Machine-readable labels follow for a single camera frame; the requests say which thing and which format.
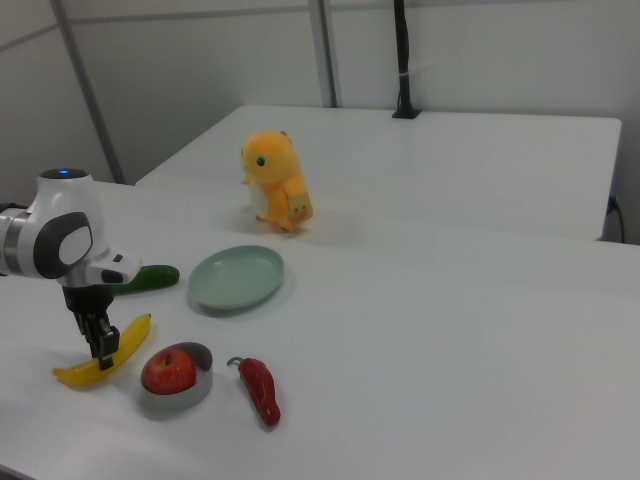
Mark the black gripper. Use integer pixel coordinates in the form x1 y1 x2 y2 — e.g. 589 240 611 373
62 283 121 371

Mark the yellow toy banana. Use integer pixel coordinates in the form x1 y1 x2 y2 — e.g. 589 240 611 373
52 313 153 389

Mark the light green plastic plate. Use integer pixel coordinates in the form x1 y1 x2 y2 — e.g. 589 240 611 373
188 244 285 313

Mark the red toy apple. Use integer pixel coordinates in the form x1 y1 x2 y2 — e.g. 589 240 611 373
143 348 197 395

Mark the green toy cucumber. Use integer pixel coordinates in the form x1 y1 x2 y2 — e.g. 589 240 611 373
110 264 180 296

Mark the grey round bowl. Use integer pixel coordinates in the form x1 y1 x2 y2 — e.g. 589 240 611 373
139 341 215 411

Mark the red toy chili pepper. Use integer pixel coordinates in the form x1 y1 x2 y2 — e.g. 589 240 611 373
226 356 282 428

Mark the orange plush toy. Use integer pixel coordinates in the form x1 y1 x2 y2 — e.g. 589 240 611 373
241 129 315 234

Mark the grey slanted partition post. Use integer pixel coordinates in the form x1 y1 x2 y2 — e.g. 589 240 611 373
49 0 126 186

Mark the grey upright partition post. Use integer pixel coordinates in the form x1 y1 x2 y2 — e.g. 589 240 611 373
307 0 344 109

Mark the black camera stand pole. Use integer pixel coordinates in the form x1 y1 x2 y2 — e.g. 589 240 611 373
391 0 421 120

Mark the black wall cable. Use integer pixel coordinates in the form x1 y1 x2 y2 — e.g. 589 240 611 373
607 194 626 245

